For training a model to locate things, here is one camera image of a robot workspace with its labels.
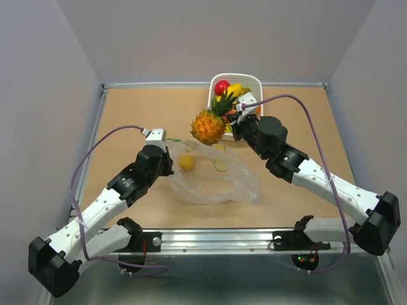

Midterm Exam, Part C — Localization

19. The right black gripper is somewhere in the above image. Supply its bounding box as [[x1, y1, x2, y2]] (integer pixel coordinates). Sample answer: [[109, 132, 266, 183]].
[[228, 111, 269, 160]]

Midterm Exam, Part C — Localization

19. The small yellow fruit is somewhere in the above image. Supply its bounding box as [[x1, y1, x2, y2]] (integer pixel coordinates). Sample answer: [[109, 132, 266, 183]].
[[178, 155, 195, 172]]

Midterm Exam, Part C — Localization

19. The yellow mango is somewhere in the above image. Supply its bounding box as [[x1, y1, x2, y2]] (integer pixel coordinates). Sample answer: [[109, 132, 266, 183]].
[[226, 83, 251, 97]]

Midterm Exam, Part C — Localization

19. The small pineapple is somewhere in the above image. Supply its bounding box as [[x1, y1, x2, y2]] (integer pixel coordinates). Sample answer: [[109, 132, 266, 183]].
[[190, 89, 242, 146]]

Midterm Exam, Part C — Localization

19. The transparent printed plastic bag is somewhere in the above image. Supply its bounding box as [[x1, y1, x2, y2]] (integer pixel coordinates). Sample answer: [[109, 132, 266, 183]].
[[166, 139, 259, 205]]

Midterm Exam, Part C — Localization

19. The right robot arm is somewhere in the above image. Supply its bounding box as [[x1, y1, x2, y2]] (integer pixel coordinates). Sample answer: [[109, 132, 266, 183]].
[[227, 112, 401, 256]]

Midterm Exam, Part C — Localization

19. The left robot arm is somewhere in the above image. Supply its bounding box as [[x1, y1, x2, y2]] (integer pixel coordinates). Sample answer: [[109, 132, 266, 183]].
[[28, 144, 173, 297]]

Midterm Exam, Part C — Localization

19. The white perforated plastic basket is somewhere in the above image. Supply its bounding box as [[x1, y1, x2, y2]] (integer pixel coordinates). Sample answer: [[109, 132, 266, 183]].
[[207, 72, 263, 141]]

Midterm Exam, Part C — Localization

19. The red apple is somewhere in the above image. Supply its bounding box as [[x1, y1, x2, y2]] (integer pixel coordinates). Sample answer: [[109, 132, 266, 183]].
[[214, 79, 230, 96]]

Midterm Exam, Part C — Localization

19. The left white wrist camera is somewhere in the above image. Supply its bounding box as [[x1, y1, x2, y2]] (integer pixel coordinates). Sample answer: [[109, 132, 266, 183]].
[[141, 128, 167, 152]]

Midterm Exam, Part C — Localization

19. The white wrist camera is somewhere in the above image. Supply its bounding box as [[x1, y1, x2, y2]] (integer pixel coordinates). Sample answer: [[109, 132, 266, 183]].
[[141, 128, 167, 152], [228, 92, 259, 126]]

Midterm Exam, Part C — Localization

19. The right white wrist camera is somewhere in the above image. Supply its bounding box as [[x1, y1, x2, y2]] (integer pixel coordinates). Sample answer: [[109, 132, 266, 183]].
[[228, 92, 259, 126]]

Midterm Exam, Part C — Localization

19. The aluminium mounting rail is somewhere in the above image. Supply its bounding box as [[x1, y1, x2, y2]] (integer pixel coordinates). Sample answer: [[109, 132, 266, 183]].
[[50, 227, 390, 255]]

